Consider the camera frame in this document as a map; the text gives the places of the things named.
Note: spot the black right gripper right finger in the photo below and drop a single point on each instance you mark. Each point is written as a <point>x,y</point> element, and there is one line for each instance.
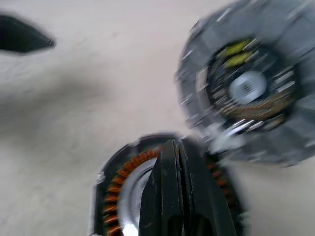
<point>204,196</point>

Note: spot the silver motor housing copper windings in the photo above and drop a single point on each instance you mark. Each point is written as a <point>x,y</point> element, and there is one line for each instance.
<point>114,186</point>

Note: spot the grey round motor lid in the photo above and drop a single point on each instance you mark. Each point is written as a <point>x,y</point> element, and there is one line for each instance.
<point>270,32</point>

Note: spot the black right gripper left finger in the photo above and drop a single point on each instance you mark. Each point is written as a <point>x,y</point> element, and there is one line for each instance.
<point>165,196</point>

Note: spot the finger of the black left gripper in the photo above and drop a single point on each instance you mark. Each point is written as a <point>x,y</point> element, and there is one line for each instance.
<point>22,37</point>

